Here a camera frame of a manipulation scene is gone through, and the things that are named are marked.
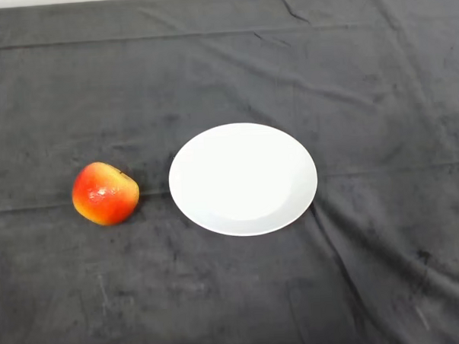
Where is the red yellow apple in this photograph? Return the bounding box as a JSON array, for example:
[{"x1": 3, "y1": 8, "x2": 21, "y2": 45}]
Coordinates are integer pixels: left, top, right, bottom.
[{"x1": 70, "y1": 159, "x2": 142, "y2": 228}]

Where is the white round plate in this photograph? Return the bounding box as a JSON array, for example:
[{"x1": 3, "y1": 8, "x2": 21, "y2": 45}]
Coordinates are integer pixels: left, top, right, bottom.
[{"x1": 166, "y1": 119, "x2": 321, "y2": 240}]

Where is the black cloth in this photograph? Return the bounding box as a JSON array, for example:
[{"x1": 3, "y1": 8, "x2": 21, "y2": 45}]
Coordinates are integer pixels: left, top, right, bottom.
[{"x1": 0, "y1": 0, "x2": 459, "y2": 344}]

